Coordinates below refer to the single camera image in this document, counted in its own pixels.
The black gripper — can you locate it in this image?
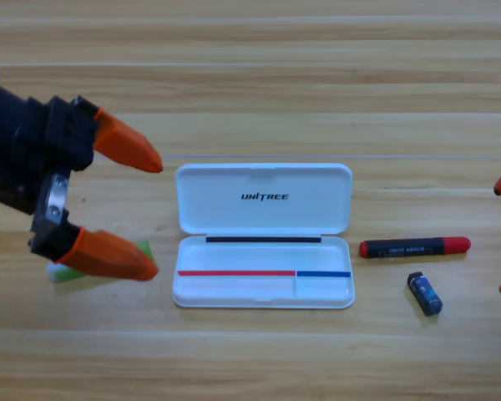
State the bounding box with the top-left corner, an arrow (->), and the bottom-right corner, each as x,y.
0,62 -> 164,262

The green and white eraser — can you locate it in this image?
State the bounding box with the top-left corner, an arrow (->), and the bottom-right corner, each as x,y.
45,240 -> 154,284

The black eraser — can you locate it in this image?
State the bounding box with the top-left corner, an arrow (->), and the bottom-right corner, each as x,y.
407,271 -> 444,317

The red and black marker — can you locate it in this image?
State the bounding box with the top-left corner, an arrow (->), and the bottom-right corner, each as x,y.
358,236 -> 472,260

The white Unitree pencil case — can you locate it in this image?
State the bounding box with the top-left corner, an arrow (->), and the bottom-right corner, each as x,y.
171,162 -> 356,310

